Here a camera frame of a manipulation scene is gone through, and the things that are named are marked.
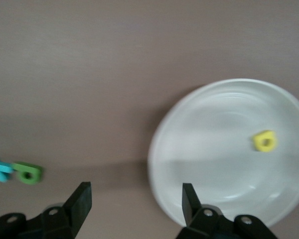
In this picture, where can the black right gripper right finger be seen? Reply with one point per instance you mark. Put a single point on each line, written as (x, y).
(192, 209)

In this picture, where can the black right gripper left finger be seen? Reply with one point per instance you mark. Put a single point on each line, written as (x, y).
(77, 206)

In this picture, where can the green foam letter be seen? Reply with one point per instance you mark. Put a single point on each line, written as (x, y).
(21, 171)

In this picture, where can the cyan foam letter y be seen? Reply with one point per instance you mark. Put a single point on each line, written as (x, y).
(0, 170)

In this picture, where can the yellow foam letter d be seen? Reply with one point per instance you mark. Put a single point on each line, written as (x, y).
(260, 145)

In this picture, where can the beige round plate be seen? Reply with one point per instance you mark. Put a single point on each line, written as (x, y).
(214, 149)

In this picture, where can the brown paper table cover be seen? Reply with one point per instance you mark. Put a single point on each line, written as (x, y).
(89, 74)

